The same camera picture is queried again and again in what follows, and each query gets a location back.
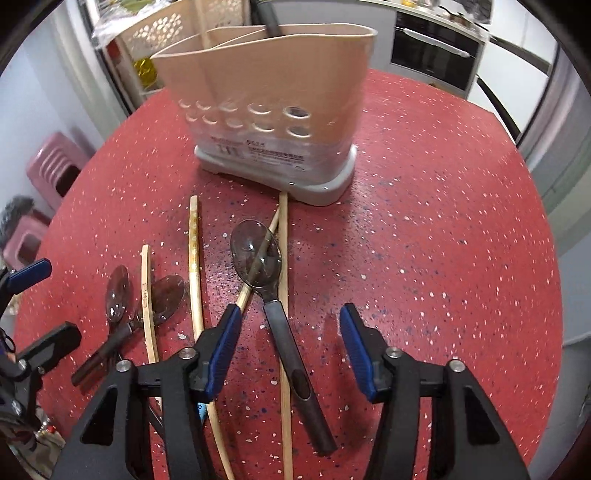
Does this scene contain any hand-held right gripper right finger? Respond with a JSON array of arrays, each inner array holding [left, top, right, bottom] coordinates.
[[339, 303, 532, 480]]

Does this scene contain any black built-in oven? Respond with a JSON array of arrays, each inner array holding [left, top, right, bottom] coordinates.
[[390, 9, 485, 90]]

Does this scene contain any yellow bottle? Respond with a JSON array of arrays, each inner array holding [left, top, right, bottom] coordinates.
[[134, 58, 160, 90]]

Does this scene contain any bamboo chopstick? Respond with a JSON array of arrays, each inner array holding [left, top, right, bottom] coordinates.
[[141, 244, 160, 365], [193, 0, 212, 49], [278, 193, 294, 480], [198, 210, 281, 422], [188, 195, 237, 480]]

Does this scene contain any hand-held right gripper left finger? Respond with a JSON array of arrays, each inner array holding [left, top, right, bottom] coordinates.
[[48, 304, 244, 480]]

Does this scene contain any beige utensil drainer holder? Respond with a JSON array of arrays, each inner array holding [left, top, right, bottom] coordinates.
[[151, 22, 377, 206]]

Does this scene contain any pink plastic stool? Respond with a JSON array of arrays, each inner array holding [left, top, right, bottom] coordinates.
[[2, 210, 51, 269], [25, 131, 90, 208]]

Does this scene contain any grey fluffy duster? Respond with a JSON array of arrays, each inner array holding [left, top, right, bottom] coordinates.
[[0, 196, 35, 245]]

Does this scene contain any white lattice basket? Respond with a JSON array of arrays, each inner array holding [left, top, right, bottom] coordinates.
[[92, 0, 208, 100]]

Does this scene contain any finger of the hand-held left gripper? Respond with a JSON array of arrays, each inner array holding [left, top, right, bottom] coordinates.
[[0, 259, 52, 319], [9, 323, 83, 377]]

